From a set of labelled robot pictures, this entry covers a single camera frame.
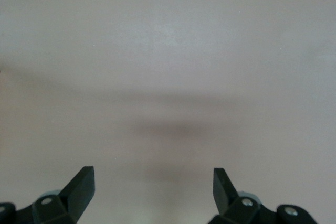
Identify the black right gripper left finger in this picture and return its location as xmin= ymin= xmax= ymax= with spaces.
xmin=0 ymin=166 xmax=95 ymax=224

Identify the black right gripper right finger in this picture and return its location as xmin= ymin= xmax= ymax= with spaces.
xmin=208 ymin=167 xmax=316 ymax=224

